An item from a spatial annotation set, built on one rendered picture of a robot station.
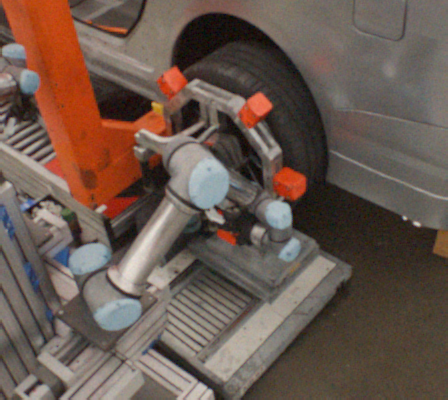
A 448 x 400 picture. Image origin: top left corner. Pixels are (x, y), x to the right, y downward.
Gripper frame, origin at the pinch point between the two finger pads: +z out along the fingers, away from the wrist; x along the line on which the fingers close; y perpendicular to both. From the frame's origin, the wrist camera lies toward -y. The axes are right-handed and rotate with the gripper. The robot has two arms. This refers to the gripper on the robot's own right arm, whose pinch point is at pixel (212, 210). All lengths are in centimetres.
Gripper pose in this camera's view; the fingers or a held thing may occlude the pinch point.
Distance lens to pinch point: 211.9
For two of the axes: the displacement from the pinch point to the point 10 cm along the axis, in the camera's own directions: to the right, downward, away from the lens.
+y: -1.0, -7.5, -6.5
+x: -6.7, 5.4, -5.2
